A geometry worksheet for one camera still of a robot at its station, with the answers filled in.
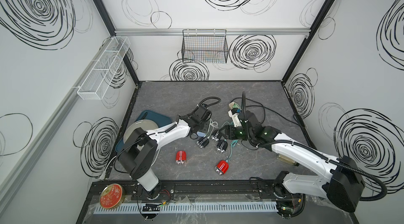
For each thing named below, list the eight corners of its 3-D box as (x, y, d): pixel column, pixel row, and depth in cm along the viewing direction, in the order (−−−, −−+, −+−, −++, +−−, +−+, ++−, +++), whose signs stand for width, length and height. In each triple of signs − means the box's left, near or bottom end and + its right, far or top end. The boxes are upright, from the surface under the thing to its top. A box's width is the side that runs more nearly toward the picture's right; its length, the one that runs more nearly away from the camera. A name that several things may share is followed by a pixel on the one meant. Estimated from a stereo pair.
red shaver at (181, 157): (175, 164, 84) (174, 162, 81) (177, 152, 88) (176, 150, 85) (185, 164, 84) (185, 162, 81) (186, 152, 88) (186, 150, 85)
